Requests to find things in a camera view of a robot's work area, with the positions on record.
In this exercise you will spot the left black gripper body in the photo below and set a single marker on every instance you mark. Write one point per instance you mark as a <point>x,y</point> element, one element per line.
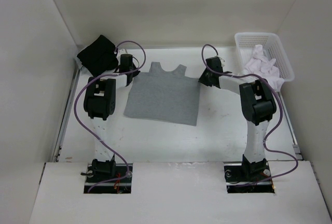
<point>135,73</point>

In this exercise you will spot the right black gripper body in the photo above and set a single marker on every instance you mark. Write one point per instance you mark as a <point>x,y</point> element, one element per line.
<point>205,77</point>

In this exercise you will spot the grey tank top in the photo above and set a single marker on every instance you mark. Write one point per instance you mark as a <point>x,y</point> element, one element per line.
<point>167,96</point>

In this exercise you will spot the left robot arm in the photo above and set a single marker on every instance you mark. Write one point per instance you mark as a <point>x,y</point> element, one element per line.
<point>100,103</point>

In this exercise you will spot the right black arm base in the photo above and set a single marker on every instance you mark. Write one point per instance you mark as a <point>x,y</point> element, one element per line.
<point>241,177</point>

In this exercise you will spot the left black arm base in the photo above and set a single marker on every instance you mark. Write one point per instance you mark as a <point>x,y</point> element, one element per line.
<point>107,178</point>

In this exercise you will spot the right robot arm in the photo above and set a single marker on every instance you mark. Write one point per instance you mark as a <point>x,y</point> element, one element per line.
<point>258,107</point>

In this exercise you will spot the folded black tank top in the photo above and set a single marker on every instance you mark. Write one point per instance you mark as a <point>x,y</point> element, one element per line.
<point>100,56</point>

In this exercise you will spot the white tank top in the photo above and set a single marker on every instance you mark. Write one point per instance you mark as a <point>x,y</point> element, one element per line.
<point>260,65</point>

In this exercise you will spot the white plastic basket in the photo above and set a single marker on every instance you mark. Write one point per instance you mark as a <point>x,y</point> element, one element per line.
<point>272,49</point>

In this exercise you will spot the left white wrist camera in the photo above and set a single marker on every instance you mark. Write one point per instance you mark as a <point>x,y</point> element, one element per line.
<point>121,51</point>

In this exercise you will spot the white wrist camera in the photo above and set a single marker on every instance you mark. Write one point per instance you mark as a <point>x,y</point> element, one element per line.
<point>121,51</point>
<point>222,61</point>

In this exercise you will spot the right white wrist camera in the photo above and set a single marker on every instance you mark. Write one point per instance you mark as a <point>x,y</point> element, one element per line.
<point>222,61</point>

